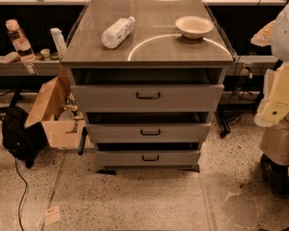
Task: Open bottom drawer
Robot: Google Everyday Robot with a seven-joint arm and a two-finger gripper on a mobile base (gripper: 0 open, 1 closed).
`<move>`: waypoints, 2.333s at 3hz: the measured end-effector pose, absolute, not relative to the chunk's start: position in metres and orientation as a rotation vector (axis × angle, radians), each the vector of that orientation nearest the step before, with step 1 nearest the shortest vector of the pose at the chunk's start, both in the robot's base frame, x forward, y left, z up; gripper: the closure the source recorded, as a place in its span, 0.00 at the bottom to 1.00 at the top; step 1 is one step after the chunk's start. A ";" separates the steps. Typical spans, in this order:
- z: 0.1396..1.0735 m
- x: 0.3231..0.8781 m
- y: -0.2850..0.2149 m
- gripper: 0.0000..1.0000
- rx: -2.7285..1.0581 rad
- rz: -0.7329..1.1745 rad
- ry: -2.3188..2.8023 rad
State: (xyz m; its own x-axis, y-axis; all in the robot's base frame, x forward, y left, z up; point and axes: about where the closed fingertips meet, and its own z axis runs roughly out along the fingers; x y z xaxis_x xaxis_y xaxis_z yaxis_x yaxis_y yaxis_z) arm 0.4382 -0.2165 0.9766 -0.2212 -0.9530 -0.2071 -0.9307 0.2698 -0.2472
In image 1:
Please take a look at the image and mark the black shoe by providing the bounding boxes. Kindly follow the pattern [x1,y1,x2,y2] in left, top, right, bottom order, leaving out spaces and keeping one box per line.
[260,154,289,198]

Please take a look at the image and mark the open cardboard box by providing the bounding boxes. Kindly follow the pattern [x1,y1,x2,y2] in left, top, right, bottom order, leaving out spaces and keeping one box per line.
[24,65,85,149]

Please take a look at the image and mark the paper tag on floor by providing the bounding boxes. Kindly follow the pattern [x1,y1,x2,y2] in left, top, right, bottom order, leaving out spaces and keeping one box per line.
[44,206,61,226]

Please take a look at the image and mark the grey bottom drawer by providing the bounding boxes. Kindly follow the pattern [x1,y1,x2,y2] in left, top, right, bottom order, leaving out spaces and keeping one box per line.
[95,150,200,169]

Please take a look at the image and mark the tall labelled bottle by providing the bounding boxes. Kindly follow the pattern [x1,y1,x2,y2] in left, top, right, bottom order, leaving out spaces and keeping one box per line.
[6,19,36,63]

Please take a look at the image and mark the clear plastic water bottle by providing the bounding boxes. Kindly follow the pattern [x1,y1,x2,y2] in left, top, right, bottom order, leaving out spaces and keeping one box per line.
[101,16,135,49]

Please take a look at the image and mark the white paper bowl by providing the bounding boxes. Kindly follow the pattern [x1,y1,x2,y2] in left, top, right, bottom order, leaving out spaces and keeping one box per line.
[175,15,214,39]

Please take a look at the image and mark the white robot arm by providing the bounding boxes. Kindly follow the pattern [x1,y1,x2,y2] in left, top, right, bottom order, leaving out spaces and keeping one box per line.
[250,2,289,127]

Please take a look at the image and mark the pale sponge on shelf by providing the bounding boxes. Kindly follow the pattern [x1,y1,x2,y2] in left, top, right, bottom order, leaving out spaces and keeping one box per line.
[5,51,19,64]

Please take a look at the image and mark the person leg khaki trousers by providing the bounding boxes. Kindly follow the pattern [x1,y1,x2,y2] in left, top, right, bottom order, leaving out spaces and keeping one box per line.
[259,114,289,166]

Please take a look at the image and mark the grey top drawer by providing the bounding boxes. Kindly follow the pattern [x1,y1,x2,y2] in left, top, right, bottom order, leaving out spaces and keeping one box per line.
[71,85,223,113]

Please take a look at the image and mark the grey drawer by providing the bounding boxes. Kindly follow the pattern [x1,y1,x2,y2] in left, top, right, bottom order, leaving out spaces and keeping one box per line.
[71,85,223,113]
[95,150,200,169]
[87,123,211,143]

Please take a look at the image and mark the grey middle drawer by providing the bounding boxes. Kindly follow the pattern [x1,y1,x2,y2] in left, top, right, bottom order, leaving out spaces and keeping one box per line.
[87,123,211,143]

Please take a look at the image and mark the white tube bottle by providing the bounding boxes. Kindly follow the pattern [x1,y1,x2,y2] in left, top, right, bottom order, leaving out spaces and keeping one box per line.
[50,28,66,59]

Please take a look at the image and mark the black floor cable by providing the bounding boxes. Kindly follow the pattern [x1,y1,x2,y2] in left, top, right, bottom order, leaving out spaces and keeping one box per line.
[13,157,29,231]

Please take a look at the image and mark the grey drawer cabinet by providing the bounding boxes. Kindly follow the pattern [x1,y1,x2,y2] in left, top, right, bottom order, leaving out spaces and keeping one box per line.
[60,0,234,175]

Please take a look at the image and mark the black backpack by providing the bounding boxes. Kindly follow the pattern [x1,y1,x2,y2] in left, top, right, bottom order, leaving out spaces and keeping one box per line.
[0,106,47,168]

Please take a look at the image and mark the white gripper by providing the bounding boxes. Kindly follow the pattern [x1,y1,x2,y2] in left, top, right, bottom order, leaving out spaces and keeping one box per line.
[250,20,289,127]

